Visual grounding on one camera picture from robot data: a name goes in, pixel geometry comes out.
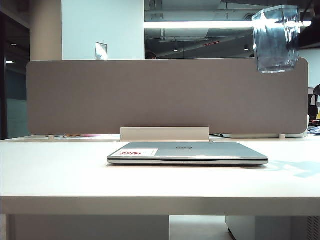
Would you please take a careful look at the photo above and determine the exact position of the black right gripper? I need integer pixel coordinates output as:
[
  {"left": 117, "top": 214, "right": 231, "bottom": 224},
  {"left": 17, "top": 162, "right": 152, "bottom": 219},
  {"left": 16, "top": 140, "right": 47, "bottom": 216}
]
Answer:
[{"left": 287, "top": 24, "right": 320, "bottom": 51}]

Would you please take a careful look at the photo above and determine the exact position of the clear faceted water cup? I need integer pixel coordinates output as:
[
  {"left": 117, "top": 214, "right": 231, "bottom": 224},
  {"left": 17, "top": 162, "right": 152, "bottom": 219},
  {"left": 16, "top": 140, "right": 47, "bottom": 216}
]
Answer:
[{"left": 251, "top": 4, "right": 300, "bottom": 74}]

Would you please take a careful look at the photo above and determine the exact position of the silver closed laptop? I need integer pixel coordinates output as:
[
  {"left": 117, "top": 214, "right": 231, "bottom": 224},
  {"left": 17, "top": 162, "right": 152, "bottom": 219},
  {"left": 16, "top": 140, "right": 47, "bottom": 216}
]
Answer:
[{"left": 107, "top": 141, "right": 269, "bottom": 166}]

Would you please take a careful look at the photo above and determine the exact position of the seated person in black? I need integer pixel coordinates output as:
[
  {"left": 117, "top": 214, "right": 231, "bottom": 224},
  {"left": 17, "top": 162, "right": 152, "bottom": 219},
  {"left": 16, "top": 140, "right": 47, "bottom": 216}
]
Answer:
[{"left": 308, "top": 84, "right": 320, "bottom": 123}]

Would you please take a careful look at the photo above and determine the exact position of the red ceiling sign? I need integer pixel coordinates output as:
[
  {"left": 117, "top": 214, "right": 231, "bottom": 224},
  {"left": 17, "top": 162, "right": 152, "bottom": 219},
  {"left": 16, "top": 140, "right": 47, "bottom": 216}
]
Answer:
[{"left": 203, "top": 40, "right": 223, "bottom": 48}]

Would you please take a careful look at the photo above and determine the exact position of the long ceiling light strip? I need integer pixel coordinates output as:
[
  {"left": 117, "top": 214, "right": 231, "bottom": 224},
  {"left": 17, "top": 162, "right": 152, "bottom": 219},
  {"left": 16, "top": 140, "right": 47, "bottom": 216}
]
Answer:
[{"left": 144, "top": 20, "right": 313, "bottom": 29}]

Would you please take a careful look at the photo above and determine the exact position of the white flat device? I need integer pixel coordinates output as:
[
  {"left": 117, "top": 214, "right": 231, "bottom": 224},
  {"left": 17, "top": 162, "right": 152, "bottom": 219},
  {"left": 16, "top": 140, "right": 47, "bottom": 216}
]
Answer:
[{"left": 221, "top": 132, "right": 308, "bottom": 139}]

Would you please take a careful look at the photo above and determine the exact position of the beige fabric desk divider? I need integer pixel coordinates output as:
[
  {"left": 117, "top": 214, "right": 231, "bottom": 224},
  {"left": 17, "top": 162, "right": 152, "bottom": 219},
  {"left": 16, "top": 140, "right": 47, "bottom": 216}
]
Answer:
[{"left": 26, "top": 57, "right": 311, "bottom": 137}]

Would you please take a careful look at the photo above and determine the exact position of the white under-desk cabinet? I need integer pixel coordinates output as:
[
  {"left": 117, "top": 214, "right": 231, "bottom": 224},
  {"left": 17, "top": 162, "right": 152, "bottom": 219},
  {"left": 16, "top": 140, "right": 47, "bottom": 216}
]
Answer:
[{"left": 226, "top": 215, "right": 320, "bottom": 240}]

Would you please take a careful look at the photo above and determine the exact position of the white red slogan sticker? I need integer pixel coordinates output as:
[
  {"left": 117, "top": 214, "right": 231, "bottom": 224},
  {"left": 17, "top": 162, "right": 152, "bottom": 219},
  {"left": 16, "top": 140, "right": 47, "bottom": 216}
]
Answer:
[{"left": 111, "top": 148, "right": 159, "bottom": 158}]

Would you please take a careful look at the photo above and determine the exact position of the white desk support panel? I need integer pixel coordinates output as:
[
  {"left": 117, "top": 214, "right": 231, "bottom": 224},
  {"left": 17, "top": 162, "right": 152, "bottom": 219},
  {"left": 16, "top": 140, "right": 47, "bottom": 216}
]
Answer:
[{"left": 7, "top": 214, "right": 171, "bottom": 240}]

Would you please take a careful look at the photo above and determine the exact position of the white cable tray flap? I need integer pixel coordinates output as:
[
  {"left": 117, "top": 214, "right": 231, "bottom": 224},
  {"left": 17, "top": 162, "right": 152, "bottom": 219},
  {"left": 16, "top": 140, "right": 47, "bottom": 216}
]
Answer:
[{"left": 120, "top": 126, "right": 210, "bottom": 141}]

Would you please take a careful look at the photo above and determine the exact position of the framed wall notice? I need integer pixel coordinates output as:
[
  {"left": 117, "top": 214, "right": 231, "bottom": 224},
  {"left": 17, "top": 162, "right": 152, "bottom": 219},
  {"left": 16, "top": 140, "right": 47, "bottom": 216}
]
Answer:
[{"left": 95, "top": 41, "right": 108, "bottom": 61}]

